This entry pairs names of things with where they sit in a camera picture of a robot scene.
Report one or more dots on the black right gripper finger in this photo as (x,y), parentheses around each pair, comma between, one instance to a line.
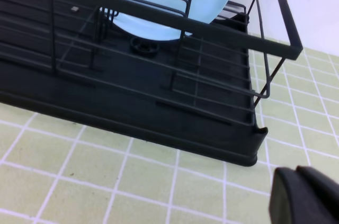
(303,195)

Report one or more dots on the black wire dish rack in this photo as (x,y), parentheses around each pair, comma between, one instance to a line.
(291,51)

